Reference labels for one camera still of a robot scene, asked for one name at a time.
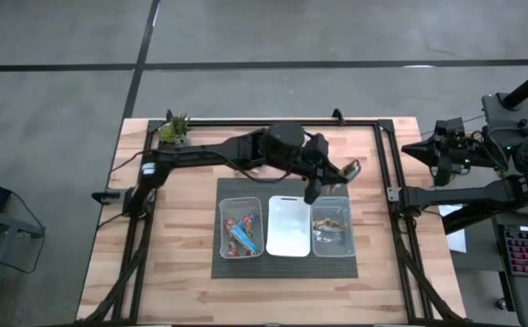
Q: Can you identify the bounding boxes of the clear plastic bin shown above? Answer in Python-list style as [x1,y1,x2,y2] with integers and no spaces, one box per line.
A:
[310,195,357,259]

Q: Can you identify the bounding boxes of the black clamp bracket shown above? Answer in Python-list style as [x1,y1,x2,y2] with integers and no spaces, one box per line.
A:
[91,189,126,205]

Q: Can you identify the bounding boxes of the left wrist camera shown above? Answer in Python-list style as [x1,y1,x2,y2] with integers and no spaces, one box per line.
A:
[303,177,324,205]

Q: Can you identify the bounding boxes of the grey side desk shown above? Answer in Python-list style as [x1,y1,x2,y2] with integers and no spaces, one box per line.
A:
[0,203,46,327]

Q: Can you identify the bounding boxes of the white paper sheet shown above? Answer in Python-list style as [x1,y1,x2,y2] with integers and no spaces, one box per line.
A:
[438,203,468,254]

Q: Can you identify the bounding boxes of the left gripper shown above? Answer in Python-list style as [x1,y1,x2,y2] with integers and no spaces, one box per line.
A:
[297,133,352,186]

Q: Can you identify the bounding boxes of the frosted translucent plastic bin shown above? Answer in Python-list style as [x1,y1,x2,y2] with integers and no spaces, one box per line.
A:
[218,195,265,260]

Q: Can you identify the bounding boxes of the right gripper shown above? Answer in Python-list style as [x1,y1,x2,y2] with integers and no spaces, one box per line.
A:
[402,131,472,167]

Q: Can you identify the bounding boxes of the small green potted plant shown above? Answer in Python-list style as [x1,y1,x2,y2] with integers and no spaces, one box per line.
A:
[157,112,193,147]

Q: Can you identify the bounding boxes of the orange chewy granola bar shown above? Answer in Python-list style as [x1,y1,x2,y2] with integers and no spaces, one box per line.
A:
[312,216,349,233]
[340,157,363,182]

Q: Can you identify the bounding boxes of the white plastic bin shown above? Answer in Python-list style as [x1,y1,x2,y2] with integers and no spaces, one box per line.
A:
[265,194,313,259]

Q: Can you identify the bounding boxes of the dark woven placemat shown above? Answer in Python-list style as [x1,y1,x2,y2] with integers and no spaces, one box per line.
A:
[211,177,360,280]

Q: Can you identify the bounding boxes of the black metal table frame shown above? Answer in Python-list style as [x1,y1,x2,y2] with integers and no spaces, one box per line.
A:
[75,107,468,326]

